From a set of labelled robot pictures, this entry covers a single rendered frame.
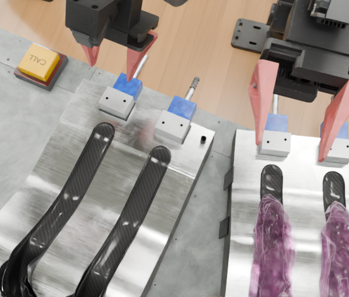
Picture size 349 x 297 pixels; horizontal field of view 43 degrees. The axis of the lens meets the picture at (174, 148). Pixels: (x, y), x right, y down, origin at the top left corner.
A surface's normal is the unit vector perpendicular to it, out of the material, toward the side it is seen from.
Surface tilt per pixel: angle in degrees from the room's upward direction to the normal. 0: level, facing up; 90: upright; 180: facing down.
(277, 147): 0
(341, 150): 0
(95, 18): 60
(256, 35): 0
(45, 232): 28
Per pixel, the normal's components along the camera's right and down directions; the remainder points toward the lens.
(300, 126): 0.00, -0.33
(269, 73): -0.11, 0.04
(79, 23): -0.36, 0.58
